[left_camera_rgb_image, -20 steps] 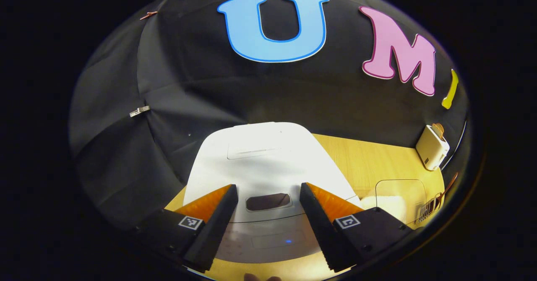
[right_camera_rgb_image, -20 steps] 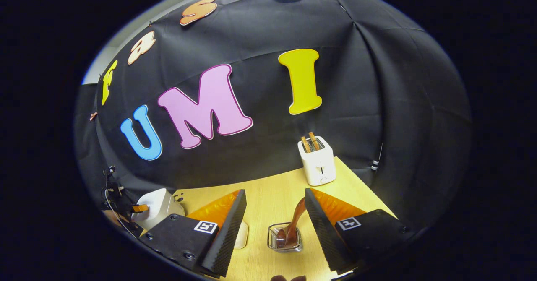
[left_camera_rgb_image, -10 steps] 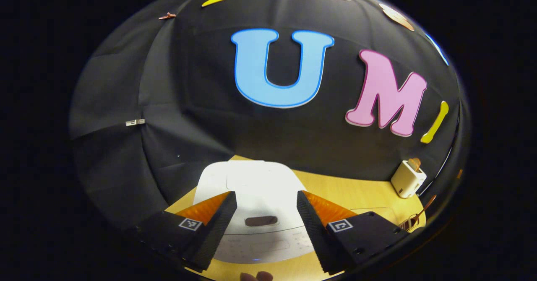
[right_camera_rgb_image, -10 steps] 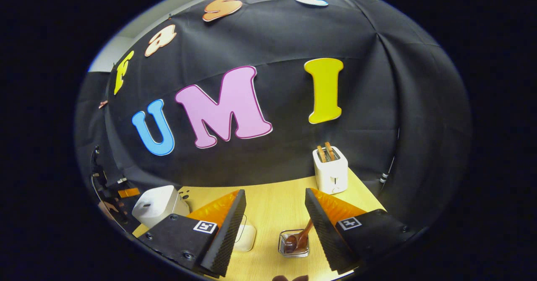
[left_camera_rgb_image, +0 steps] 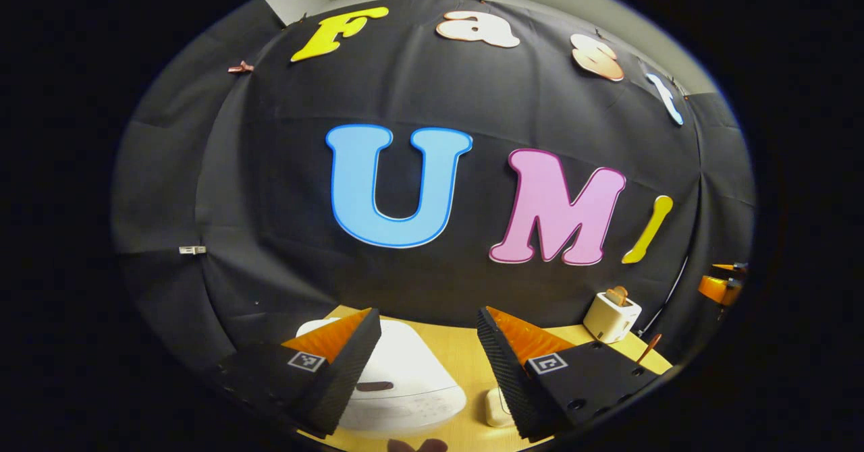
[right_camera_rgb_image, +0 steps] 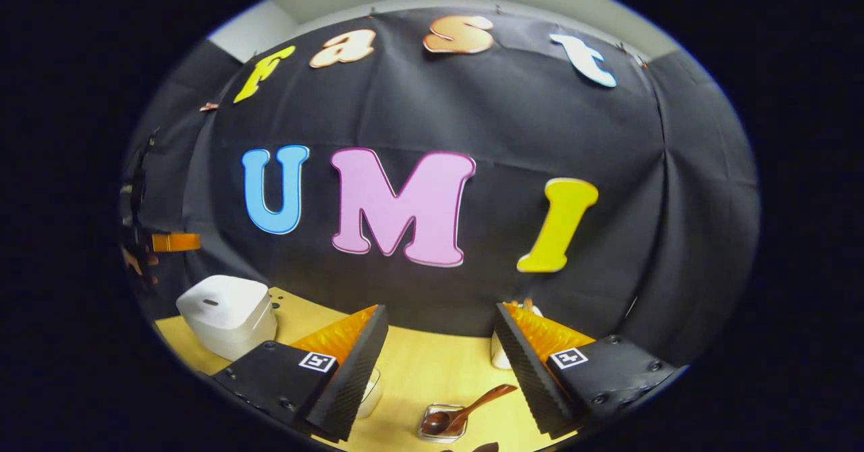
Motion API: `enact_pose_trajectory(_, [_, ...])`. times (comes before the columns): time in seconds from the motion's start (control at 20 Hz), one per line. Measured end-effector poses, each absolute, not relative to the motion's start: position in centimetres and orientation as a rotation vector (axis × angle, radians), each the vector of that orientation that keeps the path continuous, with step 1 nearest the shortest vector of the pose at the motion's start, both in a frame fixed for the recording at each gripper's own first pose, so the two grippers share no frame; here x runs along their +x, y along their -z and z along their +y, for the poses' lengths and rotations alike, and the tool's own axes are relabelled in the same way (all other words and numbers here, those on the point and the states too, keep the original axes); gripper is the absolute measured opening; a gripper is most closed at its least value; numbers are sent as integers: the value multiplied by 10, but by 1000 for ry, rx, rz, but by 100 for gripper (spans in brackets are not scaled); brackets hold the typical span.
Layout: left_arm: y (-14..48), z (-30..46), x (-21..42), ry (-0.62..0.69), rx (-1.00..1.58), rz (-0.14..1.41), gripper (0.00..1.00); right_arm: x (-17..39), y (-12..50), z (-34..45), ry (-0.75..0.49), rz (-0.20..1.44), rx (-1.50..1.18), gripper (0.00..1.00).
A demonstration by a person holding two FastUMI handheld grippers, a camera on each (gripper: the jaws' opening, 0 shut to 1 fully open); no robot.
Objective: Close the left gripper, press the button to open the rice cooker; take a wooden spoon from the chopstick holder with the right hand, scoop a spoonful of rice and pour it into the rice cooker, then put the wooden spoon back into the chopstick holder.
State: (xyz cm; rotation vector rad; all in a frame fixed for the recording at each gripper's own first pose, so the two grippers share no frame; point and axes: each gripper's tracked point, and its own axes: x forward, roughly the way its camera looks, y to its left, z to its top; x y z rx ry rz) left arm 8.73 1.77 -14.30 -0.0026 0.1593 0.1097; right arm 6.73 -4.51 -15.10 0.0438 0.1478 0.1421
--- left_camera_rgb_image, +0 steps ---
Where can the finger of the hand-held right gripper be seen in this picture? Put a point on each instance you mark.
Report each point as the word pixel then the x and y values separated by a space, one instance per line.
pixel 719 290

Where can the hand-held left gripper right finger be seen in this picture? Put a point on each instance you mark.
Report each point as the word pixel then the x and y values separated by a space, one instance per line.
pixel 506 378

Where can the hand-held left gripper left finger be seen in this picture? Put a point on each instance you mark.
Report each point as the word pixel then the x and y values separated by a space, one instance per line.
pixel 347 371

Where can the clear plastic rice container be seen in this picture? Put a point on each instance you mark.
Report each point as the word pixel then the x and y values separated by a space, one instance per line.
pixel 498 408

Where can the white rice cooker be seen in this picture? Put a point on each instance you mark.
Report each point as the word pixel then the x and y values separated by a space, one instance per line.
pixel 405 371

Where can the brown wooden spoon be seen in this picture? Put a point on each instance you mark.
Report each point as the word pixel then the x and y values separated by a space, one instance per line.
pixel 649 347

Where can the toast slice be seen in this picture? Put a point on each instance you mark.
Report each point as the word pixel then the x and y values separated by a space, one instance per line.
pixel 616 295

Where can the white toaster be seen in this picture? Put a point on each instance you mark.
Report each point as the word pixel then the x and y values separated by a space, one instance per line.
pixel 611 320

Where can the black backdrop cloth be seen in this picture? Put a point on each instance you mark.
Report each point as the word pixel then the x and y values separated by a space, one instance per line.
pixel 270 168

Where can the copper clip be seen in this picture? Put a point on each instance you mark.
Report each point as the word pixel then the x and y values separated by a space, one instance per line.
pixel 241 68

